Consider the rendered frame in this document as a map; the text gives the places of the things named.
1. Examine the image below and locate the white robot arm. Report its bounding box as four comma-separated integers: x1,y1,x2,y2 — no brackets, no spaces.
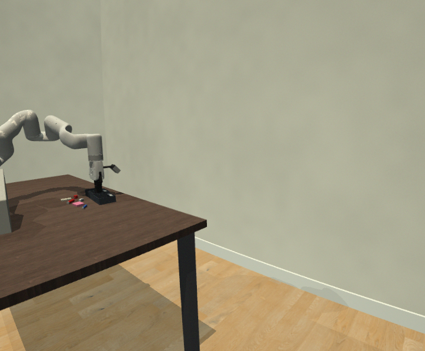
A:
0,110,103,166

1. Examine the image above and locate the grey rack of bins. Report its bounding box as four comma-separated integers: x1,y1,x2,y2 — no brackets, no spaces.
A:
85,188,116,205

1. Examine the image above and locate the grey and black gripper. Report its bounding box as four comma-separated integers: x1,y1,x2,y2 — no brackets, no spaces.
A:
89,159,104,193

